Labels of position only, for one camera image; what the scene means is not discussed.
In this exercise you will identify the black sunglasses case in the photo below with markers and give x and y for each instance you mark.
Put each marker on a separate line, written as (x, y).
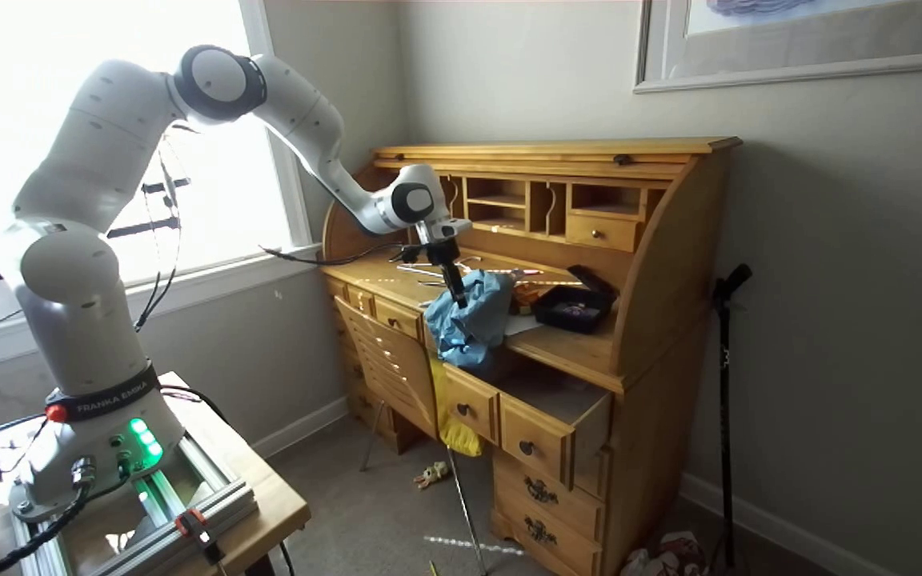
(580, 306)

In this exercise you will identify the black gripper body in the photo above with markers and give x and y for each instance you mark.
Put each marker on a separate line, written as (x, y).
(442, 253)

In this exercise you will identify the wooden roll-top desk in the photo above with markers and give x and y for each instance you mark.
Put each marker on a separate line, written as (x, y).
(587, 428)

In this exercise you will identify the yellow seat cushion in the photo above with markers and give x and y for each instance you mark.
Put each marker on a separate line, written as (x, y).
(453, 434)

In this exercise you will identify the white framed picture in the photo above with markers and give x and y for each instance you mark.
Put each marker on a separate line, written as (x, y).
(743, 42)

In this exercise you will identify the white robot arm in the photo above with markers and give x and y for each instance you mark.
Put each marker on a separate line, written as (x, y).
(108, 419)

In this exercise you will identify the small bunny toy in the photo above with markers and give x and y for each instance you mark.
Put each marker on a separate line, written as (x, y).
(430, 473)

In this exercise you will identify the black tripod stand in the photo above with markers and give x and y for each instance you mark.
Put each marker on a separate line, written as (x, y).
(726, 293)

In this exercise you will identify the wooden slatted chair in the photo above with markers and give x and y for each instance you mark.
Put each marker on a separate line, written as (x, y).
(396, 364)

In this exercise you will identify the blue cloth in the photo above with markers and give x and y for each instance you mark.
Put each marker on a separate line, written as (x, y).
(466, 333)

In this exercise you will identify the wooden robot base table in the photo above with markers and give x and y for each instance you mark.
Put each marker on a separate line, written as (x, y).
(214, 508)

